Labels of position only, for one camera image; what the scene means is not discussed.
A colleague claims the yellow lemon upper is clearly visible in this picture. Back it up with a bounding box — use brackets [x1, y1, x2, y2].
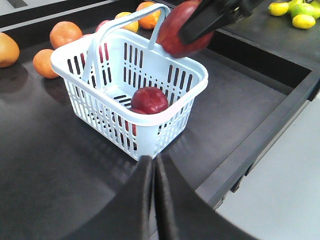
[292, 14, 316, 30]

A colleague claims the light blue plastic basket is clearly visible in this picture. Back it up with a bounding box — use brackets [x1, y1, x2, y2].
[51, 3, 208, 160]

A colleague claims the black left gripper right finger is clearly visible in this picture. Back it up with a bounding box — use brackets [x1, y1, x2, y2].
[154, 155, 254, 240]

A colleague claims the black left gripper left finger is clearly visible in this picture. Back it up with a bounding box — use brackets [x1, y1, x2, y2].
[64, 156, 154, 240]

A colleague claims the large orange right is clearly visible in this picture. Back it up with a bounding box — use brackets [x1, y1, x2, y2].
[136, 1, 161, 30]

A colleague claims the green apple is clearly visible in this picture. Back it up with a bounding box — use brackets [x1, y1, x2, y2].
[290, 3, 315, 19]

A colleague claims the yellow orange citrus fruit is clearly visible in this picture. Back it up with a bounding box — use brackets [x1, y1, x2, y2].
[114, 11, 139, 33]

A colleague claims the dark red apple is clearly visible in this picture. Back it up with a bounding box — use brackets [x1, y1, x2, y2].
[131, 86, 169, 115]
[129, 107, 146, 115]
[156, 0, 214, 58]

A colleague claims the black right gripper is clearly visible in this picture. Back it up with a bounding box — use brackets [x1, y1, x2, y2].
[178, 0, 262, 45]

